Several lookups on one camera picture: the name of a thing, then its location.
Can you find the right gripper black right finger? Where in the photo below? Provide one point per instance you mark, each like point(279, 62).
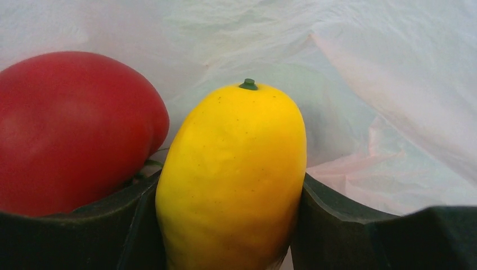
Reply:
point(335, 232)

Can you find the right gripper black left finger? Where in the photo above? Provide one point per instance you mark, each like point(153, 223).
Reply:
point(117, 232)

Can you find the orange yellow fake mango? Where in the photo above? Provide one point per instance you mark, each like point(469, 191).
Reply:
point(229, 191)

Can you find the red fake tomato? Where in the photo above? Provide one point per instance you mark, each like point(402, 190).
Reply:
point(74, 127)

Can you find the pink plastic bag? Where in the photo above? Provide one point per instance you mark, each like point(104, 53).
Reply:
point(387, 88)

